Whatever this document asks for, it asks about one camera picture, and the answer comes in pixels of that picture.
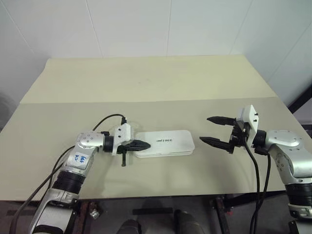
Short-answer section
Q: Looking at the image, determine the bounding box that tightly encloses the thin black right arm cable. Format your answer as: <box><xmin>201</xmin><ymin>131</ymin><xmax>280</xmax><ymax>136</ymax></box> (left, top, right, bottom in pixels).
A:
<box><xmin>254</xmin><ymin>152</ymin><xmax>271</xmax><ymax>215</ymax></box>

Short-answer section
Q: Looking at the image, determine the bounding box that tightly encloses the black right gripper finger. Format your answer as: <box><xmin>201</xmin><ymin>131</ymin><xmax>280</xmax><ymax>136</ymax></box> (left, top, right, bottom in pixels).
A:
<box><xmin>199</xmin><ymin>136</ymin><xmax>231</xmax><ymax>150</ymax></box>
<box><xmin>206</xmin><ymin>116</ymin><xmax>236</xmax><ymax>127</ymax></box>

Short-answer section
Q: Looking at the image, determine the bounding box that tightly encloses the thick black right wrist cable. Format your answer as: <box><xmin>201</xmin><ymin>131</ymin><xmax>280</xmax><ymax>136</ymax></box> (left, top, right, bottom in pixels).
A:
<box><xmin>242</xmin><ymin>130</ymin><xmax>260</xmax><ymax>234</ymax></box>

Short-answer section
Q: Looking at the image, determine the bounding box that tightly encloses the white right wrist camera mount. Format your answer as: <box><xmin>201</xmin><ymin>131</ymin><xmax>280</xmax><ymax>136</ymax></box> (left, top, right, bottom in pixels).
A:
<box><xmin>237</xmin><ymin>104</ymin><xmax>259</xmax><ymax>144</ymax></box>

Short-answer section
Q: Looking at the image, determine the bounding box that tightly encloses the dark table frame strut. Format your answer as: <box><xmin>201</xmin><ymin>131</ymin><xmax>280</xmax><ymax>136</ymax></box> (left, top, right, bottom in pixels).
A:
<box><xmin>209</xmin><ymin>194</ymin><xmax>236</xmax><ymax>234</ymax></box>

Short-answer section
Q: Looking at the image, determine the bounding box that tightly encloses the black flat bar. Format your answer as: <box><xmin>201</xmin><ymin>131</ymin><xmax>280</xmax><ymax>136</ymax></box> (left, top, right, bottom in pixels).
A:
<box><xmin>132</xmin><ymin>207</ymin><xmax>173</xmax><ymax>215</ymax></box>

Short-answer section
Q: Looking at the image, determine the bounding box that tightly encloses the black diagonal frame post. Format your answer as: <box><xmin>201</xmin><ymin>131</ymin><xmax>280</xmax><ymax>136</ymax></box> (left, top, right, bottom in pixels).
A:
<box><xmin>287</xmin><ymin>69</ymin><xmax>312</xmax><ymax>117</ymax></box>

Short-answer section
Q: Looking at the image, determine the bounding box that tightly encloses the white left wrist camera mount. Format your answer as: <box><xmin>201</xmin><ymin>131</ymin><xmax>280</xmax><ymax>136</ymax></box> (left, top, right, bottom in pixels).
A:
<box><xmin>111</xmin><ymin>123</ymin><xmax>132</xmax><ymax>156</ymax></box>

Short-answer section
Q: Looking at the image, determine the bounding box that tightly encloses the white rectangular case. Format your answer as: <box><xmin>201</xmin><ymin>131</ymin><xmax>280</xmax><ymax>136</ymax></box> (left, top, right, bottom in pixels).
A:
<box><xmin>134</xmin><ymin>130</ymin><xmax>195</xmax><ymax>159</ymax></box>

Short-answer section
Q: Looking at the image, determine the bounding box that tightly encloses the dark rounded shape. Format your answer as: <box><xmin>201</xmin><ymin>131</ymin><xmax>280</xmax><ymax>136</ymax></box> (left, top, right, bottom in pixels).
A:
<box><xmin>174</xmin><ymin>209</ymin><xmax>204</xmax><ymax>234</ymax></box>
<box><xmin>121</xmin><ymin>218</ymin><xmax>142</xmax><ymax>234</ymax></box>

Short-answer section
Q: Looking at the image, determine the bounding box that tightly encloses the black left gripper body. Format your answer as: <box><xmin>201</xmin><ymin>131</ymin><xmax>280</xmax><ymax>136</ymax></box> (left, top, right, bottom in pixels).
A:
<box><xmin>116</xmin><ymin>140</ymin><xmax>134</xmax><ymax>167</ymax></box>

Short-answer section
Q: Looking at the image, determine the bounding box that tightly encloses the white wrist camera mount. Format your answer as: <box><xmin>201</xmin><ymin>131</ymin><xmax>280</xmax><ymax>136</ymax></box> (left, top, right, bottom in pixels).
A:
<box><xmin>237</xmin><ymin>104</ymin><xmax>259</xmax><ymax>144</ymax></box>
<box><xmin>111</xmin><ymin>123</ymin><xmax>132</xmax><ymax>156</ymax></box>

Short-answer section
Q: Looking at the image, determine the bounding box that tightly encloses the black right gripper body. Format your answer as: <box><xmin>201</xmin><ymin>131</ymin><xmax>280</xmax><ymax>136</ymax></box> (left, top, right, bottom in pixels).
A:
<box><xmin>228</xmin><ymin>118</ymin><xmax>252</xmax><ymax>156</ymax></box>

